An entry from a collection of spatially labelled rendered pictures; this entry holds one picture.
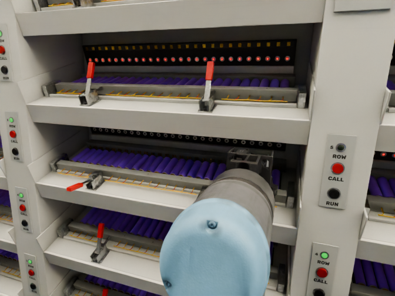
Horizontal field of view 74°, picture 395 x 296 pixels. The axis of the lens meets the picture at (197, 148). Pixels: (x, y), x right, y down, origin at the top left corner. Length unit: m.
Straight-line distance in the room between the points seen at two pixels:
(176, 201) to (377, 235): 0.36
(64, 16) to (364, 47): 0.54
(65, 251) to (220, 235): 0.63
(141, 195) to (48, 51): 0.43
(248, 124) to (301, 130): 0.09
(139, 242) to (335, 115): 0.53
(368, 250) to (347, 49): 0.33
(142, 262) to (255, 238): 0.51
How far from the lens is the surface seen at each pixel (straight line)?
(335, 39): 0.46
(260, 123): 0.46
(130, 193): 0.61
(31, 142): 0.74
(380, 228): 0.57
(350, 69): 0.46
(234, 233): 0.21
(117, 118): 0.57
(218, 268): 0.22
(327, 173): 0.48
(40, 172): 0.76
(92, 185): 0.64
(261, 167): 0.42
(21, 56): 0.73
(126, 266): 0.71
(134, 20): 0.55
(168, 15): 0.52
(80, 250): 0.79
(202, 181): 0.56
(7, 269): 1.14
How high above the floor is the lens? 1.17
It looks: 13 degrees down
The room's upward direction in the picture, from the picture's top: 2 degrees clockwise
